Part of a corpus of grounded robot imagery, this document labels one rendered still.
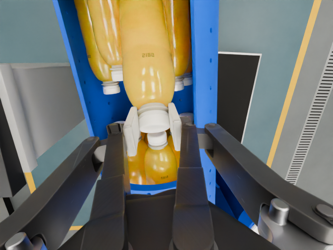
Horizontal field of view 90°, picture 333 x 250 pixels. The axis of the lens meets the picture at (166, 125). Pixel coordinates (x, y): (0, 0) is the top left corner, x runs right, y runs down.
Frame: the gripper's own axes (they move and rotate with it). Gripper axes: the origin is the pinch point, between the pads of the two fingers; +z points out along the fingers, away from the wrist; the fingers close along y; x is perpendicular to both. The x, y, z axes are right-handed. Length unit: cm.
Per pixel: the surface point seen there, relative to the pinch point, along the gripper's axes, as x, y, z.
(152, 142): -8.2, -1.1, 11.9
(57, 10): 15.6, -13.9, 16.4
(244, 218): -57, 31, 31
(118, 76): 4.3, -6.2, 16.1
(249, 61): 0, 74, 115
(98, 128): -7.4, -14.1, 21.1
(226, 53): 6, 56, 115
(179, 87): 1.0, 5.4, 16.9
